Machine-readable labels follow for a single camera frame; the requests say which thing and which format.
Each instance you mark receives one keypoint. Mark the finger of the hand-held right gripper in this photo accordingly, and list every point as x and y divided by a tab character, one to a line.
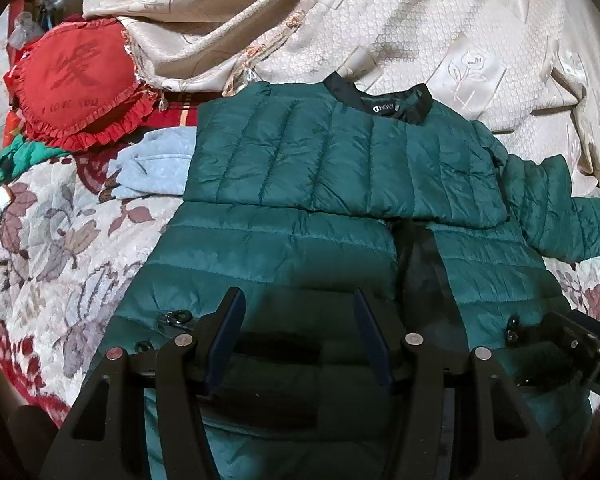
572	340

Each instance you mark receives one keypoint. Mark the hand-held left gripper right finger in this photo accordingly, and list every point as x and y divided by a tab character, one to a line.
373	341

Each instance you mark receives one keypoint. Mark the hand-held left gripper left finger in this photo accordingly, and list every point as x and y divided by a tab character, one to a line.
227	341

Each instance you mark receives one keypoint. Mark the green quilted puffer jacket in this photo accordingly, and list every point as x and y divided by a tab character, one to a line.
330	170

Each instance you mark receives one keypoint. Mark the floral quilt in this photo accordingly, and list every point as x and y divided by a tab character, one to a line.
55	260

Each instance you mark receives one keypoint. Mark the light blue sweater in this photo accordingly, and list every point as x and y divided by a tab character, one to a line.
150	165

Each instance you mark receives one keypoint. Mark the green cloth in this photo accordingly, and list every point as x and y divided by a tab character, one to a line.
15	157

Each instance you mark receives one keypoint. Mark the red ruffled cushion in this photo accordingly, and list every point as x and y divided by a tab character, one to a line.
75	85

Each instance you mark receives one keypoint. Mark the beige patterned cloth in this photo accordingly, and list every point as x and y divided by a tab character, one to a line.
380	25

